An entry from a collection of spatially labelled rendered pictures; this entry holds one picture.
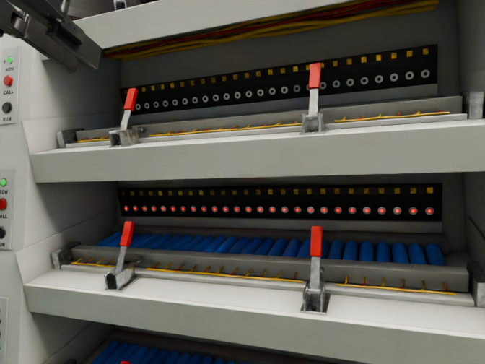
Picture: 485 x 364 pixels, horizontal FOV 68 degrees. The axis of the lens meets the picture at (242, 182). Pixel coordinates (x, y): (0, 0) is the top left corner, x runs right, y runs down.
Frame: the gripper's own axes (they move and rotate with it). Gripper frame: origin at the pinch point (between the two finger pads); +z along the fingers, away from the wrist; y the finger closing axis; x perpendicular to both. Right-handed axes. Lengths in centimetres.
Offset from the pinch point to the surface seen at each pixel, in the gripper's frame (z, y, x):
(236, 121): 16.1, 15.5, -3.6
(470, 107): 14.0, 42.8, -5.2
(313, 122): 13.1, 26.6, -6.0
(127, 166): 11.7, 2.0, -11.1
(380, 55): 22.9, 34.3, 8.3
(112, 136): 10.8, -0.6, -6.9
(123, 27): 7.6, 0.6, 8.0
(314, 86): 11.5, 26.9, -2.2
